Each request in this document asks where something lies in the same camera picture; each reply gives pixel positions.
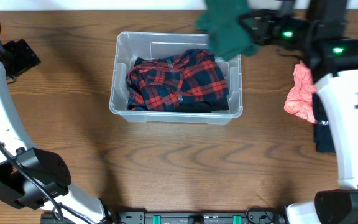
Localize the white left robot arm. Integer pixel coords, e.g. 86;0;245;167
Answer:
0;23;115;223

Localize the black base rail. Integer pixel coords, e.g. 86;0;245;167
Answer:
117;208;288;224

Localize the clear plastic storage bin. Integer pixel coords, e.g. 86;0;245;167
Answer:
109;32;243;125

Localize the black garment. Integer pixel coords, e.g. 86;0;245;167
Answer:
175;101;229;113

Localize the navy garment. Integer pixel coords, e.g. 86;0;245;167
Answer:
312;93;336;154

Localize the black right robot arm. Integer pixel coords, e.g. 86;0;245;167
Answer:
238;0;358;223

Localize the salmon pink garment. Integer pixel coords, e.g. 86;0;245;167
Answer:
283;61;316;123

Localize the dark green garment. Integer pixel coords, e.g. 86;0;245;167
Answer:
196;0;259;61

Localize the red navy plaid shirt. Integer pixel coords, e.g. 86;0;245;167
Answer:
126;49;229;112

